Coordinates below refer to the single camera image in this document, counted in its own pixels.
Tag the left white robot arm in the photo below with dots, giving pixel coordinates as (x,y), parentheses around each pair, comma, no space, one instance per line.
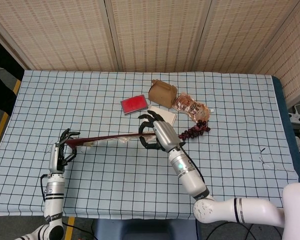
(53,200)

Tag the blue chair seat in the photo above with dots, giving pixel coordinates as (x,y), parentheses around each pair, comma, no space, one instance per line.
(145,230)

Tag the beige woven folding screen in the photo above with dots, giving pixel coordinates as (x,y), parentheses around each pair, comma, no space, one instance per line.
(150,35)

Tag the clear plastic snack bag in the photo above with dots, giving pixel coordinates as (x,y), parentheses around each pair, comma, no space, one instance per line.
(192,107)

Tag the dark red grape bunch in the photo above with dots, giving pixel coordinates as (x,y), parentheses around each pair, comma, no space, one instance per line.
(195,130)

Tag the blue checkered tablecloth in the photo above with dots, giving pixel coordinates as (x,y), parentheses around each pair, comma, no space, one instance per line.
(115,175)

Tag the red ink pad case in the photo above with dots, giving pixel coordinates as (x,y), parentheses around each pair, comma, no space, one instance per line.
(134,104)

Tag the person in black trousers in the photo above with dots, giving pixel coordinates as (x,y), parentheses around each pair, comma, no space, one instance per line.
(1,72)

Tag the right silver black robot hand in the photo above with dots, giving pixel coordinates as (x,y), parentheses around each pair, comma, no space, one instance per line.
(162,135)

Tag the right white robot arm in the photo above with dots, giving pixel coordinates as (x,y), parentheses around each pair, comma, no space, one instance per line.
(215,197)

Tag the painted paper folding fan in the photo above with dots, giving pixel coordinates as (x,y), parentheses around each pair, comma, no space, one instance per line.
(110,138)

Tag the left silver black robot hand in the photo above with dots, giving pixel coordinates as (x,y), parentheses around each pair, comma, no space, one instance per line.
(60,152)

